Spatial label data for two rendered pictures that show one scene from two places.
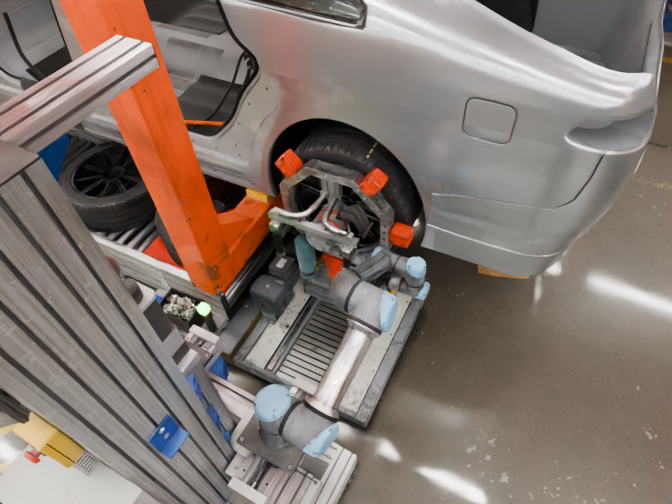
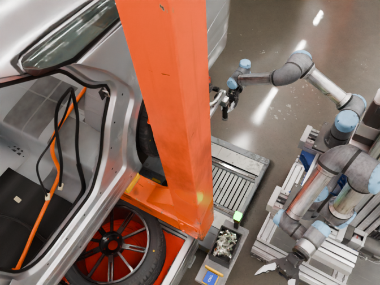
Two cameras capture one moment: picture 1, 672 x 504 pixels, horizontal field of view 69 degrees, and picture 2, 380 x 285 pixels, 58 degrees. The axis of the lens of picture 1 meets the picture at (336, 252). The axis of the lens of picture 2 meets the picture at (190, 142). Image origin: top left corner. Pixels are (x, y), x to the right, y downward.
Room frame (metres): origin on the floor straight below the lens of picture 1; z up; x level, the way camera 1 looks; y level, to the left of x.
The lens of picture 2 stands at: (1.40, 1.36, 2.65)
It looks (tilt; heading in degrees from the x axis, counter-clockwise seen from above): 57 degrees down; 275
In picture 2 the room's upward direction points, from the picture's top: 8 degrees counter-clockwise
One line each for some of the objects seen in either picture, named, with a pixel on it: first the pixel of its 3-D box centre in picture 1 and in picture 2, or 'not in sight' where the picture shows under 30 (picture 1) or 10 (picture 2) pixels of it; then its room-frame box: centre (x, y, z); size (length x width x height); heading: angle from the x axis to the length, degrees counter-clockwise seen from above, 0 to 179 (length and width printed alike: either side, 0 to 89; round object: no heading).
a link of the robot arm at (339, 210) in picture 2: not in sight; (350, 194); (0.78, 0.75, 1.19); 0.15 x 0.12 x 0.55; 133
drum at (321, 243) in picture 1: (329, 225); not in sight; (1.49, 0.02, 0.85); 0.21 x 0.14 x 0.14; 150
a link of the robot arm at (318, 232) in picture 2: not in sight; (315, 235); (0.98, 0.93, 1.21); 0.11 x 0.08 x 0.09; 43
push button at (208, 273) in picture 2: not in sight; (210, 279); (1.43, 0.93, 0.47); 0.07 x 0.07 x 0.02; 60
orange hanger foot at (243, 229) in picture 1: (246, 211); (148, 191); (1.78, 0.44, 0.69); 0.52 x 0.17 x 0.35; 150
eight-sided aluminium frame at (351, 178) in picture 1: (336, 214); not in sight; (1.56, -0.01, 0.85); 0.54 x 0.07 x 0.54; 60
